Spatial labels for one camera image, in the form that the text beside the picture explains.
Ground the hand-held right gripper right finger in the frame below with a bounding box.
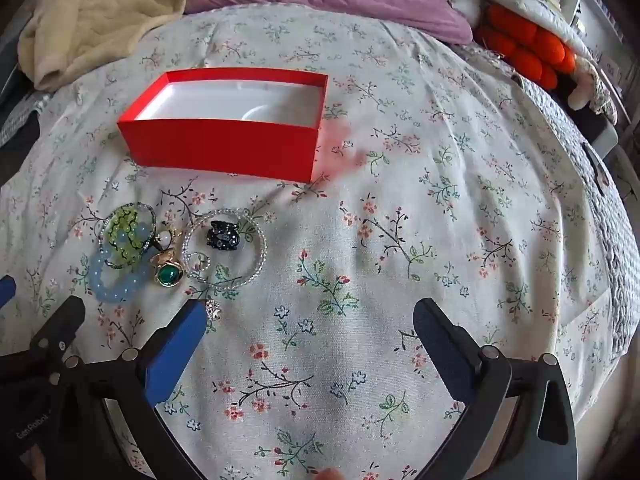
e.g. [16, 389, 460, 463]
[413, 298, 581, 480]

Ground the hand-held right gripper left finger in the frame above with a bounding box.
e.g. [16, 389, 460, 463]
[60, 299, 209, 480]

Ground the blue beaded bracelet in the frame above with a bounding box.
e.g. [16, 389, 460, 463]
[89, 222, 153, 305]

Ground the gold ring with green gem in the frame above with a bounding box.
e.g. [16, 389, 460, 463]
[152, 250, 187, 289]

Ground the silver beaded ring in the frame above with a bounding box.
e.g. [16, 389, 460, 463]
[183, 249, 211, 281]

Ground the green beaded bracelet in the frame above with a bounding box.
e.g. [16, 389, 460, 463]
[106, 207, 153, 267]

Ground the dark bead bracelet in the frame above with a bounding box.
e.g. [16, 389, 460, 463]
[206, 220, 242, 250]

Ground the red cardboard box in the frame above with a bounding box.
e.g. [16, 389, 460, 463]
[117, 67, 330, 184]

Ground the floral bedsheet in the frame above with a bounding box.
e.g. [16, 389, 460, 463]
[0, 2, 623, 480]

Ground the dark cloth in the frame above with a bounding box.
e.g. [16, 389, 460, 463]
[0, 107, 41, 151]

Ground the cream quilted blanket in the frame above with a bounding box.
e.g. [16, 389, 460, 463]
[17, 0, 211, 93]

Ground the orange plush toy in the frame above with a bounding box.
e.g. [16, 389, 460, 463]
[474, 4, 577, 92]

